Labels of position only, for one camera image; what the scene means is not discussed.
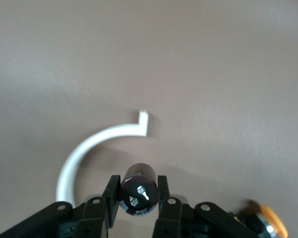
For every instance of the yellow mushroom push button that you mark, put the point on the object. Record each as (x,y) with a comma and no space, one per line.
(273,215)

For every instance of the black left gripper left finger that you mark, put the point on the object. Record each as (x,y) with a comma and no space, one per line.
(94,215)

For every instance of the dark cylindrical capacitor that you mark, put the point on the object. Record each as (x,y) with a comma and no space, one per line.
(139,178)

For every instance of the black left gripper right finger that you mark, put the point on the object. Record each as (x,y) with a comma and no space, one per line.
(171,218)

